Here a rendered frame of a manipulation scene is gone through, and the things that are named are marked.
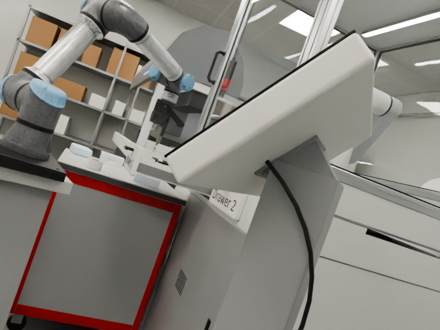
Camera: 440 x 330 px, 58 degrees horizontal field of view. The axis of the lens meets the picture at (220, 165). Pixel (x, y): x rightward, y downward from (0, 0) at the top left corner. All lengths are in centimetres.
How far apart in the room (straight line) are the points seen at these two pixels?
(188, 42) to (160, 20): 353
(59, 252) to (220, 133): 138
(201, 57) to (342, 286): 164
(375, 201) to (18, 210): 115
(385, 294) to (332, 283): 23
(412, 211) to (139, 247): 113
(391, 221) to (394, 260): 15
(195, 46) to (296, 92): 203
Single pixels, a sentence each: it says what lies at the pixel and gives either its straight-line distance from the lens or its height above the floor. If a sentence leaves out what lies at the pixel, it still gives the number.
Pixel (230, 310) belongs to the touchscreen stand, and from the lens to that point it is 74.
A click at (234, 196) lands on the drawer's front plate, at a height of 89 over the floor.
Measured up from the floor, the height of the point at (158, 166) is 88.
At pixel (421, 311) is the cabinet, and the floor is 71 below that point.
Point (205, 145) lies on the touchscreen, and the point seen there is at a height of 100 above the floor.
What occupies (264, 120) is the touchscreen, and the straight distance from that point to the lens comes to 53.
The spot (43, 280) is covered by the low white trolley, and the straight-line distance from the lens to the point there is 189.
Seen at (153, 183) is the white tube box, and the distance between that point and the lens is 188.
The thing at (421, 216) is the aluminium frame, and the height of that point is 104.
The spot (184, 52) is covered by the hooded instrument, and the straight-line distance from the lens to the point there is 252.
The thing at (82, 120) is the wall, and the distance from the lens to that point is 586.
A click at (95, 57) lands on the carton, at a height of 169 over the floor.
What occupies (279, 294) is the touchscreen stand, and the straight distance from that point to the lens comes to 71.
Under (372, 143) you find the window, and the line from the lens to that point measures 142.
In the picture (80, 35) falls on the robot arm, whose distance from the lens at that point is 155.
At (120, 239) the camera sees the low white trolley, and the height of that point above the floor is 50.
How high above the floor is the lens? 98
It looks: 1 degrees down
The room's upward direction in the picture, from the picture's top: 20 degrees clockwise
